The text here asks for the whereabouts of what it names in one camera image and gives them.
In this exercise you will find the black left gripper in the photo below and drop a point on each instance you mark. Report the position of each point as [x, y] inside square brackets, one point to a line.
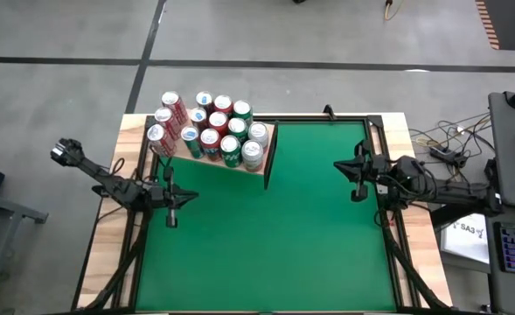
[158, 197]

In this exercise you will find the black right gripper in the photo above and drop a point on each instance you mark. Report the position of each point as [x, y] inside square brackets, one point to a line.
[377, 170]

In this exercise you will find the red soda can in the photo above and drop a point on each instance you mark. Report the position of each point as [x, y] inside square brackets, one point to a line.
[210, 142]

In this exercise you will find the slim silver can blue tab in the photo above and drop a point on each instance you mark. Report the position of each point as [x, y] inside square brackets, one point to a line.
[199, 117]
[190, 136]

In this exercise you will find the green Sprite can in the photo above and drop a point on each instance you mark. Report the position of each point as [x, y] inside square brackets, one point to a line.
[231, 148]
[238, 127]
[242, 109]

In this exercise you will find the red Fanta can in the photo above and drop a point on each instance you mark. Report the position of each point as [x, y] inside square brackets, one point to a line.
[223, 104]
[218, 121]

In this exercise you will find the blue silver Red Bull can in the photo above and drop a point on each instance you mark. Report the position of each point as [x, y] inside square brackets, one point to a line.
[204, 99]

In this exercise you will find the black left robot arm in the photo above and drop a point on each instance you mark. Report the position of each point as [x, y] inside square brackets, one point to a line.
[86, 165]

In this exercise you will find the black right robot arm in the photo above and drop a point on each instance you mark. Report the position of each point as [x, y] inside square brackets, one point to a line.
[458, 194]

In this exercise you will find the black clamp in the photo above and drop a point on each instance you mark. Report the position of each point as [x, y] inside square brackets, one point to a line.
[328, 112]

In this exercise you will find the black power adapter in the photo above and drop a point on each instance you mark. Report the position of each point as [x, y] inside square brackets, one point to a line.
[443, 154]

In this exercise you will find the black support bar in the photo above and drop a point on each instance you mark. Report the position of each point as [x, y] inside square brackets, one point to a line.
[445, 216]

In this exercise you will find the white paper sign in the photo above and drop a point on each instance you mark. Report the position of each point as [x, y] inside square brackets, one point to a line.
[462, 238]

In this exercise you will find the gray metal desk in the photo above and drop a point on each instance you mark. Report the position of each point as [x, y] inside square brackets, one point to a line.
[508, 144]

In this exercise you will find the gray metal stand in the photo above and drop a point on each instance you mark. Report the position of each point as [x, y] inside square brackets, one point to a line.
[3, 205]

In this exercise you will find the silver mounting bracket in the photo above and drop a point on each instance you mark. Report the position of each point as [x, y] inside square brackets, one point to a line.
[381, 189]

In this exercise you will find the wooden shelf black metal frame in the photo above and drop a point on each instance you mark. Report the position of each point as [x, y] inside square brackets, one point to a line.
[271, 162]

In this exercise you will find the black table frame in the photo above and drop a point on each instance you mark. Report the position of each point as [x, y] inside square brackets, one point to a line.
[398, 280]

